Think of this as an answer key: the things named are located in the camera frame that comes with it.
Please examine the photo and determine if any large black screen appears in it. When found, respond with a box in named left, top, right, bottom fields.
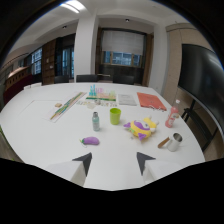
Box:
left=177, top=43, right=224, bottom=136

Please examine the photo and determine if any purple eggplant toy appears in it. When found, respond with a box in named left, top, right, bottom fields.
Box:
left=79, top=136, right=101, bottom=147

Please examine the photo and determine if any white window blind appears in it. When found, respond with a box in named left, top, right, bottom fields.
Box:
left=101, top=29, right=146, bottom=56

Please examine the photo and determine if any black screen stand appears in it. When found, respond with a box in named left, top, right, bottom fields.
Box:
left=181, top=98, right=215, bottom=153

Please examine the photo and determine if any ceiling light panel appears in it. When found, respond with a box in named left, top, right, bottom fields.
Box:
left=60, top=0, right=87, bottom=14

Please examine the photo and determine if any wooden bookshelf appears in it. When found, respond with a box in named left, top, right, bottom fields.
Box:
left=41, top=38, right=58, bottom=86

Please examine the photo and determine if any orange red paper sheet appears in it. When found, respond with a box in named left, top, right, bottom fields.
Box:
left=136, top=91, right=168, bottom=112

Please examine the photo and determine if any pink drink bottle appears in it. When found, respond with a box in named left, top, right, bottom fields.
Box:
left=165, top=99, right=182, bottom=129

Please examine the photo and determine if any small grey-green bottle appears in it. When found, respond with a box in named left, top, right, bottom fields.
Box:
left=91, top=111, right=101, bottom=132

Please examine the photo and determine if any black office chair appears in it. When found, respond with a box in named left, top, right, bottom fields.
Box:
left=76, top=74, right=99, bottom=83
left=112, top=74, right=135, bottom=86
left=53, top=75, right=70, bottom=84

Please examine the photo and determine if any green plastic cup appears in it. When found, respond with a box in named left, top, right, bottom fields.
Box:
left=109, top=107, right=122, bottom=126

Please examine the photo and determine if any grey printed sheet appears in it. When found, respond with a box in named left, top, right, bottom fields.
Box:
left=117, top=93, right=138, bottom=107

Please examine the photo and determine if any yellow purple plush fish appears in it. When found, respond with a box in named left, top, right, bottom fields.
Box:
left=123, top=115, right=160, bottom=142

